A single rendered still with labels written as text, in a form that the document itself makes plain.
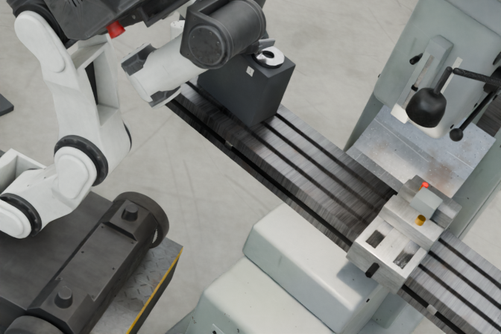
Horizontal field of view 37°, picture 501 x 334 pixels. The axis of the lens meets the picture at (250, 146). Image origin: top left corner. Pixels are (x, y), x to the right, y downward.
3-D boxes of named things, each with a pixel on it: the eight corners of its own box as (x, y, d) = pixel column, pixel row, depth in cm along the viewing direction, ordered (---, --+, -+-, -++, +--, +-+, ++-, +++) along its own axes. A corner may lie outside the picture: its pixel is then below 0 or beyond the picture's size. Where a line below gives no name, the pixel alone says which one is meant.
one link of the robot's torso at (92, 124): (58, 188, 182) (-5, 13, 157) (95, 147, 195) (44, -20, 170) (110, 196, 176) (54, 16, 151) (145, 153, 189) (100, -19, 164)
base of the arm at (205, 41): (208, 86, 140) (236, 46, 132) (159, 39, 140) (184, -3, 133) (247, 57, 151) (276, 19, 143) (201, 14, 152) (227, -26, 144)
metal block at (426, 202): (424, 225, 187) (435, 209, 183) (405, 211, 189) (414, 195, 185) (432, 215, 191) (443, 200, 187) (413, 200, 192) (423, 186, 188)
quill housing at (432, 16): (437, 148, 167) (508, 35, 146) (364, 95, 174) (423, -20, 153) (471, 116, 180) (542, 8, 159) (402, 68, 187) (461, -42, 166)
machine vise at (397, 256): (394, 296, 179) (413, 269, 172) (344, 257, 183) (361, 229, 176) (451, 222, 203) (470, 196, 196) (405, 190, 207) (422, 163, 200)
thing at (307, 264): (338, 337, 190) (355, 312, 182) (238, 251, 201) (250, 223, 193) (426, 241, 224) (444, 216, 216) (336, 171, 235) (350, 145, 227)
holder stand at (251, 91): (249, 128, 207) (270, 74, 194) (195, 82, 215) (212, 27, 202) (276, 114, 215) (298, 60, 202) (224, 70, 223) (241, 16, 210)
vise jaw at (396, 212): (427, 252, 183) (434, 242, 180) (377, 215, 187) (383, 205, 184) (437, 239, 187) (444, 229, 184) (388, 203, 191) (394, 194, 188)
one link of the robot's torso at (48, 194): (-22, 216, 200) (60, 139, 170) (21, 172, 215) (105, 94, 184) (20, 255, 203) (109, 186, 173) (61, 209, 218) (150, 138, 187)
